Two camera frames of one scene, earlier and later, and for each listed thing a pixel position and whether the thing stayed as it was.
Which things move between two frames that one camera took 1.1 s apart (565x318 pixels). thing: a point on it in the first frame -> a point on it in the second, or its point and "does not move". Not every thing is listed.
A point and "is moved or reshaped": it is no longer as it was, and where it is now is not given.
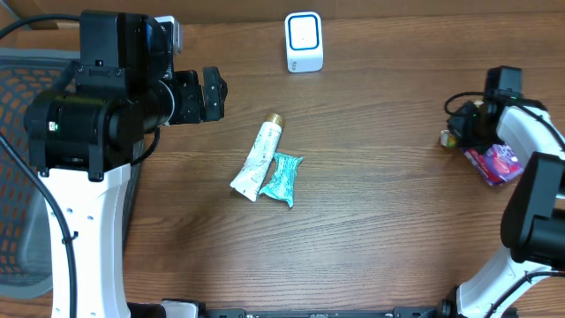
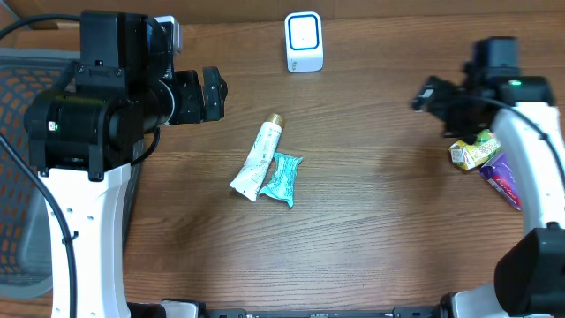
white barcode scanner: [304, 41] does not move
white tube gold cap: [248, 180] does not move
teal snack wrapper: [282, 185] does not move
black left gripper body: [190, 105] does not move
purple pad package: [497, 163] is moved or reshaped
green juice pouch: [447, 139] is moved or reshaped
